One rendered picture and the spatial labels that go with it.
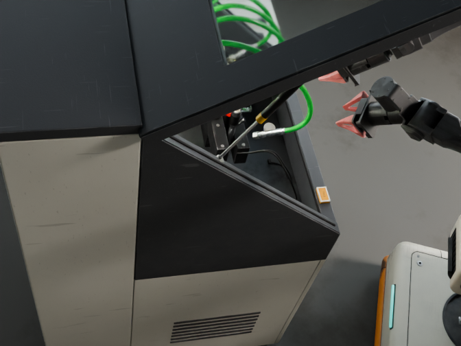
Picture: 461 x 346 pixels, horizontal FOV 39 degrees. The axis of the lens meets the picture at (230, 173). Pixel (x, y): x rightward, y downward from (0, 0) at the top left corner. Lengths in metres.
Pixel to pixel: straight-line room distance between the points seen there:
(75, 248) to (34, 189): 0.29
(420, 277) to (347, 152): 0.86
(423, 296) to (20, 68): 1.83
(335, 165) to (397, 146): 0.37
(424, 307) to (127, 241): 1.37
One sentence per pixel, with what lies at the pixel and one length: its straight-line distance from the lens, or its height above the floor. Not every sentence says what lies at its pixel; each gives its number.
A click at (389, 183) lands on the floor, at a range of 3.29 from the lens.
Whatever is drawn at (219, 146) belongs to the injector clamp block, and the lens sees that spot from 1.94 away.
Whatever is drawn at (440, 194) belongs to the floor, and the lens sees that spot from 3.36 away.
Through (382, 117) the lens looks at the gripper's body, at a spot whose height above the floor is 1.41.
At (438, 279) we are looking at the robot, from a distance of 2.76.
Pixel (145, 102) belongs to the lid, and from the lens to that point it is 1.34.
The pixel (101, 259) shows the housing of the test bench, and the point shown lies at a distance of 1.77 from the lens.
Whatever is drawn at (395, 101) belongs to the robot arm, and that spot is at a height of 1.50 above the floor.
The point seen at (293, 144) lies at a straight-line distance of 2.10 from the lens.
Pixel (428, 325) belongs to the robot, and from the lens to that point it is 2.65.
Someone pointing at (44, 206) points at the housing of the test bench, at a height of 1.23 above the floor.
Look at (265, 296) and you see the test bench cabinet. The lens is 2.19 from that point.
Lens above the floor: 2.52
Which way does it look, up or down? 54 degrees down
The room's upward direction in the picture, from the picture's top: 14 degrees clockwise
